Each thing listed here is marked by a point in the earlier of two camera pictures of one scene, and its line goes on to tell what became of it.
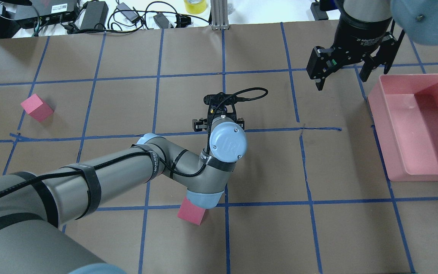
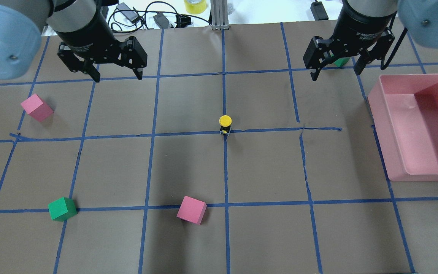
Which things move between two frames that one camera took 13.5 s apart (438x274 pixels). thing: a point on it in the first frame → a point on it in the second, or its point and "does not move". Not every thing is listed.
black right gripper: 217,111 → 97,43
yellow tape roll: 195,8 does not move
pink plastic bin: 418,118 does not move
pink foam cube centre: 190,212 does not move
